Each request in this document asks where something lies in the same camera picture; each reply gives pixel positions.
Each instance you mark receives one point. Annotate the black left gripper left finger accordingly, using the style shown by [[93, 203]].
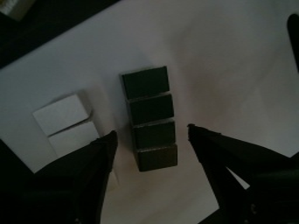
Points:
[[69, 180]]

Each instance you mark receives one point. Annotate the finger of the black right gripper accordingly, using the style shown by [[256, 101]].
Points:
[[293, 38]]

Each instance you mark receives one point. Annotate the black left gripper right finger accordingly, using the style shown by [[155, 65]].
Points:
[[256, 180]]

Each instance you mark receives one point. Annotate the white speckled sushi roll piece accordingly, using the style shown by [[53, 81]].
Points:
[[61, 114], [73, 139]]

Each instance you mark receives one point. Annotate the dark green sushi roll piece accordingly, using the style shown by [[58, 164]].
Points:
[[144, 83], [153, 134], [156, 159], [151, 110]]

